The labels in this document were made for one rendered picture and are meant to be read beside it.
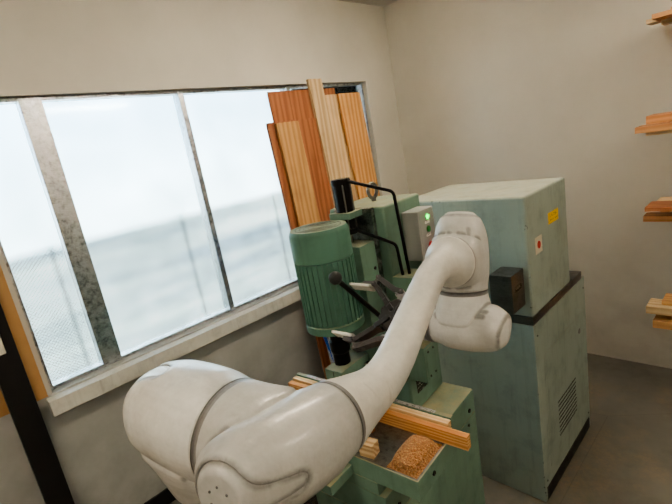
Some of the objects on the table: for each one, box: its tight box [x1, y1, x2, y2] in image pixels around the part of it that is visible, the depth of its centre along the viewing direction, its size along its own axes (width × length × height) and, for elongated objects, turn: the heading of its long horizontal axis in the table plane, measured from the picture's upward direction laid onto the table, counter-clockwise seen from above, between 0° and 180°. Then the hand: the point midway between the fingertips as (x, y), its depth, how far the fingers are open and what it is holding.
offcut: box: [359, 437, 380, 459], centre depth 120 cm, size 4×3×4 cm
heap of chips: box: [386, 434, 442, 479], centre depth 116 cm, size 9×14×4 cm, turn 176°
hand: (346, 309), depth 115 cm, fingers open, 13 cm apart
